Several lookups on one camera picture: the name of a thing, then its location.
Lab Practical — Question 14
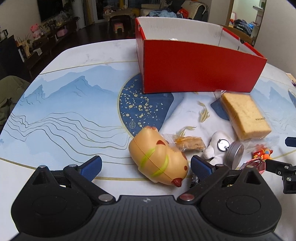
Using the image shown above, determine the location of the red cardboard box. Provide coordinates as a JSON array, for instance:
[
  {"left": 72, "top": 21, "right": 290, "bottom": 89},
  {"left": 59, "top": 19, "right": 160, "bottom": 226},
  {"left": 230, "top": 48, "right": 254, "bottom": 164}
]
[{"left": 135, "top": 16, "right": 267, "bottom": 93}]

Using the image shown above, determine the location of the red keychain charm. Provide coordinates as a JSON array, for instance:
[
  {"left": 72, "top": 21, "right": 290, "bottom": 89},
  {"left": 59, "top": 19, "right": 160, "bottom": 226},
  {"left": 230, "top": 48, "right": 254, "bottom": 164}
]
[{"left": 239, "top": 148, "right": 273, "bottom": 174}]

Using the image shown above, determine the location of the low tv cabinet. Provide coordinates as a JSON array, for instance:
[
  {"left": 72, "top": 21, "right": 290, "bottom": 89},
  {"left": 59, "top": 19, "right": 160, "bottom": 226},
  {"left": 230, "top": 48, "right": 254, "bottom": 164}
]
[{"left": 1, "top": 17, "right": 78, "bottom": 82}]

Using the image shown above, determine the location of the round silver tin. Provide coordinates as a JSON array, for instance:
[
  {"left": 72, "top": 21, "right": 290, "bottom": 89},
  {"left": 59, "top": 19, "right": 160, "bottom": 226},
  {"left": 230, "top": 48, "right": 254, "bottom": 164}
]
[{"left": 224, "top": 142, "right": 244, "bottom": 170}]

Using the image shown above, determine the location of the sofa with clothes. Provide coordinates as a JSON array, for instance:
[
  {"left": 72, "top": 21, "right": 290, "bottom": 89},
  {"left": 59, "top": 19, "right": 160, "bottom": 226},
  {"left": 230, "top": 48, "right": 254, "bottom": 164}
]
[{"left": 140, "top": 1, "right": 209, "bottom": 22}]

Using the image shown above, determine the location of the bread slice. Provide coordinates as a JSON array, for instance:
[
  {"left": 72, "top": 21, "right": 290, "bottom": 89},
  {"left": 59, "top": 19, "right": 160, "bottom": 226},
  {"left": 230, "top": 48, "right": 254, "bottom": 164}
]
[{"left": 211, "top": 90, "right": 272, "bottom": 141}]

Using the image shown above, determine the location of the pink pig plush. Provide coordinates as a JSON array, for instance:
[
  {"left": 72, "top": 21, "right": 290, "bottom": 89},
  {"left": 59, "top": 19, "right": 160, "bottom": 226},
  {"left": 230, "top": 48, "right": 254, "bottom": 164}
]
[{"left": 30, "top": 24, "right": 41, "bottom": 40}]

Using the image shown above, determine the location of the pink stool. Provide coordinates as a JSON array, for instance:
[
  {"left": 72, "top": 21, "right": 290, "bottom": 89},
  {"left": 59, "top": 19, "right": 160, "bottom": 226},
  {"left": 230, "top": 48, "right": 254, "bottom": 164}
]
[{"left": 113, "top": 23, "right": 125, "bottom": 34}]

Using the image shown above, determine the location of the blue mountain table mat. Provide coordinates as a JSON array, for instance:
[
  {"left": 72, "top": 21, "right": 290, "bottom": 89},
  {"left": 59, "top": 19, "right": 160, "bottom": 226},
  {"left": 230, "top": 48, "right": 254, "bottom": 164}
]
[{"left": 0, "top": 64, "right": 296, "bottom": 181}]

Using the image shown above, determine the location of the white tooth plush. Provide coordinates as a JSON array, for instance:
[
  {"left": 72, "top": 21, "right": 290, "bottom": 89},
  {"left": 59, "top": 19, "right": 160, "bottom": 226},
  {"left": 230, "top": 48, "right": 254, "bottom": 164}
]
[{"left": 202, "top": 131, "right": 234, "bottom": 163}]

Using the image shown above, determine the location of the small fried snack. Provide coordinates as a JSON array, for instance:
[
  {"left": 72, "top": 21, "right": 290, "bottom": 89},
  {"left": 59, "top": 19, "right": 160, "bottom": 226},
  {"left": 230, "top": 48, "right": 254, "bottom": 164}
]
[{"left": 162, "top": 134, "right": 206, "bottom": 152}]

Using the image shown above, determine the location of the wooden chair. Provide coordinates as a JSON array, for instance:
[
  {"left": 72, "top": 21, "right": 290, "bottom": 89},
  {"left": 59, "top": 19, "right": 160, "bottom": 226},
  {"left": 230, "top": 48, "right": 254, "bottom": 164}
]
[{"left": 222, "top": 25, "right": 253, "bottom": 45}]

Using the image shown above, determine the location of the black television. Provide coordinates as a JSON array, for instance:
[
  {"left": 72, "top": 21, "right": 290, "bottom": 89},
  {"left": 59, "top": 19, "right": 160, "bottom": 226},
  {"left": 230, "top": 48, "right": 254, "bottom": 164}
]
[{"left": 37, "top": 0, "right": 63, "bottom": 22}]

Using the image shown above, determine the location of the yellow chicken toy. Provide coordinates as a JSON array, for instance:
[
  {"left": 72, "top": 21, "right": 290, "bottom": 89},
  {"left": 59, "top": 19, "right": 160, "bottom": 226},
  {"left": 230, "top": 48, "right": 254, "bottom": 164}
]
[{"left": 128, "top": 126, "right": 189, "bottom": 187}]

